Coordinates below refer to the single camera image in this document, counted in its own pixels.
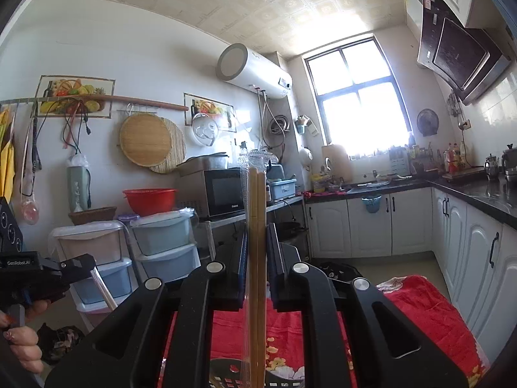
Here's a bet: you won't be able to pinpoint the round bamboo board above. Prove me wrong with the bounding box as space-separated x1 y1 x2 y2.
119 113 172 167

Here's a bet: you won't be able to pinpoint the white lower kitchen cabinets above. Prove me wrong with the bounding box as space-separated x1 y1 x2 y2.
305 184 516 362

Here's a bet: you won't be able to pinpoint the black microwave oven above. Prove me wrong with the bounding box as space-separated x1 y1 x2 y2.
175 168 245 219

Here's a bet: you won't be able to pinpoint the white water heater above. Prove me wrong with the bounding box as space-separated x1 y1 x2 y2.
216 43 293 99

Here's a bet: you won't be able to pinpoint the chopsticks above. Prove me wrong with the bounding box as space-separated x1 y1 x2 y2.
241 150 268 387

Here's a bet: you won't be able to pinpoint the black range hood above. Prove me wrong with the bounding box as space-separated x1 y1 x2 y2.
417 0 511 105

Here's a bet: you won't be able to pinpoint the person's left hand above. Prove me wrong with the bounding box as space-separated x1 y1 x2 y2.
1 312 44 375

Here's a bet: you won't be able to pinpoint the metal shelf rack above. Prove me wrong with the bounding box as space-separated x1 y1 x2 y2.
199 194 305 260

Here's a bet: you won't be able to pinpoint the red plastic basin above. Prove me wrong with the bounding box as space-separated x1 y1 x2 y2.
123 188 176 216

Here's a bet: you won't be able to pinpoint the kitchen window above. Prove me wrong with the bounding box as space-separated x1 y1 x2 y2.
305 37 412 158

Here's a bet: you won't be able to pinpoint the blue plastic drawer tower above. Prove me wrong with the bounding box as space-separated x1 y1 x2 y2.
129 208 201 283

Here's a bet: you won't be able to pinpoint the beige plastic drawer tower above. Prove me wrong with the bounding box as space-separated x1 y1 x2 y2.
50 219 139 332

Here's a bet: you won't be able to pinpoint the red floral blanket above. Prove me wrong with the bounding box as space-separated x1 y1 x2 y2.
157 274 492 388

